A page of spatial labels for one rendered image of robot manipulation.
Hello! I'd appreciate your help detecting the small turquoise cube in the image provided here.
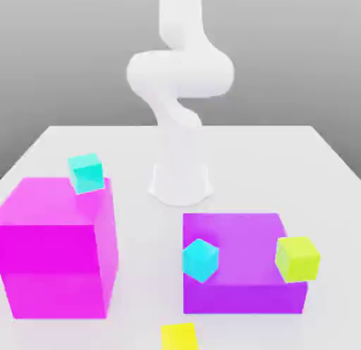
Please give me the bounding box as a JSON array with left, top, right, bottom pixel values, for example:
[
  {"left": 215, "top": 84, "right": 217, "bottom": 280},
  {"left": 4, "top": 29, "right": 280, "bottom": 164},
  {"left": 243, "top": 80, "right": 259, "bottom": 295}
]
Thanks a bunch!
[{"left": 67, "top": 152, "right": 106, "bottom": 195}]

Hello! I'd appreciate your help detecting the large purple box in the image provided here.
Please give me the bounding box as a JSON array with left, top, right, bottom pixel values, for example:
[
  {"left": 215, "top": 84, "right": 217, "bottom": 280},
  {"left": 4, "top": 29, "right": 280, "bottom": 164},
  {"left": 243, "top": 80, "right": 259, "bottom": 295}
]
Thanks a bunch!
[{"left": 182, "top": 212, "right": 309, "bottom": 315}]

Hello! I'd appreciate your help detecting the large magenta box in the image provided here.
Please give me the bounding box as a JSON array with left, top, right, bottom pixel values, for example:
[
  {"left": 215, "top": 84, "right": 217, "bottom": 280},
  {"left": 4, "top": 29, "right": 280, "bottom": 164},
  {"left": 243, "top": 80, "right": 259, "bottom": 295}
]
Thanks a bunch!
[{"left": 0, "top": 176, "right": 119, "bottom": 320}]

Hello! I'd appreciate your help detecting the small cyan cube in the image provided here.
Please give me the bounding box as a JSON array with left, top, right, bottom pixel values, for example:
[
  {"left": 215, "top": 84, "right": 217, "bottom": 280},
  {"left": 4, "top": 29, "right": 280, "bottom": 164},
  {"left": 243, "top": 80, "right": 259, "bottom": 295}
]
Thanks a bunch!
[{"left": 182, "top": 238, "right": 220, "bottom": 284}]

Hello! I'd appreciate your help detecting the small yellow cube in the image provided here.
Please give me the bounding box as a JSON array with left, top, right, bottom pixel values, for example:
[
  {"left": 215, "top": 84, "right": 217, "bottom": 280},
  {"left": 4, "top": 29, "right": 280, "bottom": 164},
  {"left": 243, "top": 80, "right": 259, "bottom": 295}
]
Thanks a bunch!
[{"left": 160, "top": 322, "right": 199, "bottom": 350}]

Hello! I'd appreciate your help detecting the small lime cube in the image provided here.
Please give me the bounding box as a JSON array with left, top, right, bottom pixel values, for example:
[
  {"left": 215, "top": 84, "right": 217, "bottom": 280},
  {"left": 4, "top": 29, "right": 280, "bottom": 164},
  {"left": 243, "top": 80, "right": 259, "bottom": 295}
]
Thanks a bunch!
[{"left": 274, "top": 236, "right": 322, "bottom": 284}]

